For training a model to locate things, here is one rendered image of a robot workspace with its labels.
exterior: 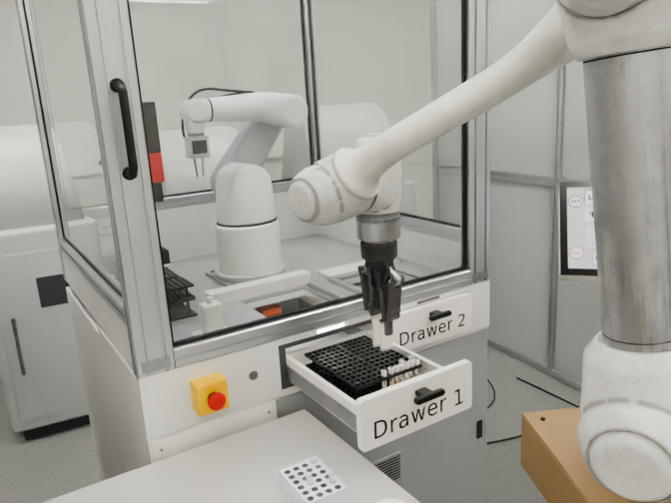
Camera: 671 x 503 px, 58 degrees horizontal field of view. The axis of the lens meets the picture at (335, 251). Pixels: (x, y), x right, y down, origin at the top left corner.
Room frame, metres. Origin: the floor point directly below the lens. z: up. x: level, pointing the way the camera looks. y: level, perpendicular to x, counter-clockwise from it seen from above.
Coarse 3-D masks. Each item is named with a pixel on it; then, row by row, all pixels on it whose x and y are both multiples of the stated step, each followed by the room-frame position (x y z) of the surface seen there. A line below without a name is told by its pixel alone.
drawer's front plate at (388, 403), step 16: (448, 368) 1.15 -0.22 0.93; (464, 368) 1.17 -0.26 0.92; (400, 384) 1.09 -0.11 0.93; (416, 384) 1.10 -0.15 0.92; (432, 384) 1.12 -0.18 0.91; (448, 384) 1.15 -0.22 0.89; (464, 384) 1.17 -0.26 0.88; (368, 400) 1.04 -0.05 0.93; (384, 400) 1.06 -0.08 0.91; (400, 400) 1.08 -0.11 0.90; (432, 400) 1.12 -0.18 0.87; (448, 400) 1.15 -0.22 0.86; (464, 400) 1.17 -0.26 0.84; (368, 416) 1.04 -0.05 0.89; (384, 416) 1.06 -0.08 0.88; (432, 416) 1.12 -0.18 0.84; (448, 416) 1.15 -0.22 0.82; (368, 432) 1.04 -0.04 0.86; (400, 432) 1.08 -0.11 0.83; (368, 448) 1.04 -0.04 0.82
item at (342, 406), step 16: (352, 336) 1.45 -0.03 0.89; (368, 336) 1.46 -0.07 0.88; (288, 352) 1.36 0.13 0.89; (304, 352) 1.37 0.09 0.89; (400, 352) 1.34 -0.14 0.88; (288, 368) 1.32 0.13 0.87; (304, 368) 1.26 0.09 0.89; (432, 368) 1.24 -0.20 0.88; (304, 384) 1.26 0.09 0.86; (320, 384) 1.20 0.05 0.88; (320, 400) 1.20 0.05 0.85; (336, 400) 1.14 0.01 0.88; (352, 400) 1.10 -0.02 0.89; (336, 416) 1.14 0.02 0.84; (352, 416) 1.09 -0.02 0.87
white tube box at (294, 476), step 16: (304, 464) 1.05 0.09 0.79; (320, 464) 1.04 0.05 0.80; (288, 480) 0.99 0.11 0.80; (304, 480) 1.00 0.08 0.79; (320, 480) 1.00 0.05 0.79; (336, 480) 0.98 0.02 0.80; (288, 496) 0.99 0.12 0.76; (304, 496) 0.94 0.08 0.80; (320, 496) 0.95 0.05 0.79; (336, 496) 0.95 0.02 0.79
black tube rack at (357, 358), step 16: (320, 352) 1.33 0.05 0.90; (336, 352) 1.33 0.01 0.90; (352, 352) 1.32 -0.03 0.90; (368, 352) 1.32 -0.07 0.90; (384, 352) 1.31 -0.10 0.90; (320, 368) 1.31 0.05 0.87; (336, 368) 1.24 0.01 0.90; (352, 368) 1.24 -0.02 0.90; (368, 368) 1.23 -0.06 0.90; (384, 368) 1.23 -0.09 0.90; (336, 384) 1.22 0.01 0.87
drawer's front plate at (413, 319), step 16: (432, 304) 1.55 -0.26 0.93; (448, 304) 1.57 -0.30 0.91; (464, 304) 1.61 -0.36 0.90; (400, 320) 1.49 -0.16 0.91; (416, 320) 1.51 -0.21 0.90; (448, 320) 1.57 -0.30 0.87; (464, 320) 1.61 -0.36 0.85; (416, 336) 1.51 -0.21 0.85; (432, 336) 1.54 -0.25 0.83; (448, 336) 1.58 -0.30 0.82
